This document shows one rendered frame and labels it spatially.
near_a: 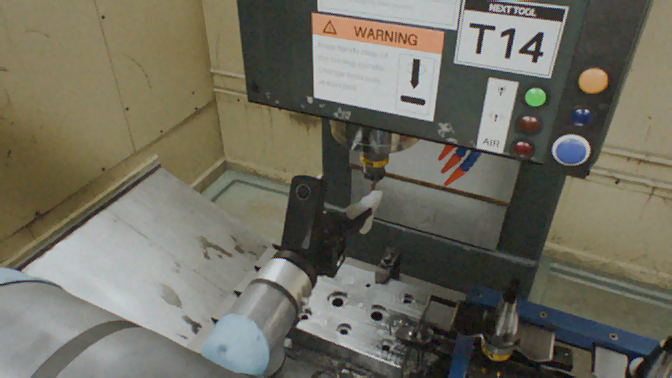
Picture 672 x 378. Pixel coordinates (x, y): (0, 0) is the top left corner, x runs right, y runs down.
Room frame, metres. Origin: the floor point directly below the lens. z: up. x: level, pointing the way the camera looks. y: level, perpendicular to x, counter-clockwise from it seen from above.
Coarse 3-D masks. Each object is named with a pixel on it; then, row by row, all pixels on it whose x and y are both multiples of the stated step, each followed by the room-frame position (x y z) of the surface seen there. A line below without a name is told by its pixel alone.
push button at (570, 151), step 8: (560, 144) 0.47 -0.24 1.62; (568, 144) 0.46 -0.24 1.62; (576, 144) 0.46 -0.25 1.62; (560, 152) 0.46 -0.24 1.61; (568, 152) 0.46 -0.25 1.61; (576, 152) 0.46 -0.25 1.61; (584, 152) 0.46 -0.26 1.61; (560, 160) 0.47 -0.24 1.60; (568, 160) 0.46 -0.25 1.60; (576, 160) 0.46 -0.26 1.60
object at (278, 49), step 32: (256, 0) 0.63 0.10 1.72; (288, 0) 0.61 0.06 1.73; (512, 0) 0.51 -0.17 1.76; (544, 0) 0.49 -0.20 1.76; (576, 0) 0.48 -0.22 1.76; (256, 32) 0.63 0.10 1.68; (288, 32) 0.61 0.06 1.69; (448, 32) 0.53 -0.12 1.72; (576, 32) 0.48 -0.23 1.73; (640, 32) 0.47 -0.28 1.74; (256, 64) 0.63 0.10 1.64; (288, 64) 0.61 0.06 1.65; (448, 64) 0.53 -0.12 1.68; (256, 96) 0.63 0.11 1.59; (288, 96) 0.61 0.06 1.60; (448, 96) 0.53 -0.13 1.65; (480, 96) 0.51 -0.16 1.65; (384, 128) 0.56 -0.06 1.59; (416, 128) 0.54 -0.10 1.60; (448, 128) 0.53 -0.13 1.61; (512, 128) 0.50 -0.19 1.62; (544, 128) 0.48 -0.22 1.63; (608, 128) 0.47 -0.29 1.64; (544, 160) 0.48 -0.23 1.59
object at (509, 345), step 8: (488, 320) 0.56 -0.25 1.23; (488, 328) 0.54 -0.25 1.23; (520, 328) 0.54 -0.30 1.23; (488, 336) 0.53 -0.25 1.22; (496, 336) 0.53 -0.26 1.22; (512, 336) 0.53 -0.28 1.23; (520, 336) 0.53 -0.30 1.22; (488, 344) 0.53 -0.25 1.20; (496, 344) 0.53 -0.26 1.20; (504, 344) 0.52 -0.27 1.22; (512, 344) 0.52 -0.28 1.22
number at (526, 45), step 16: (496, 32) 0.51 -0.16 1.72; (512, 32) 0.50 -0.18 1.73; (528, 32) 0.50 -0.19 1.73; (544, 32) 0.49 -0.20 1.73; (496, 48) 0.51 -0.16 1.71; (512, 48) 0.50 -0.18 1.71; (528, 48) 0.50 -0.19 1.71; (544, 48) 0.49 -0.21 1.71; (512, 64) 0.50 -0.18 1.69; (528, 64) 0.49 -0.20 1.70; (544, 64) 0.49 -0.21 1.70
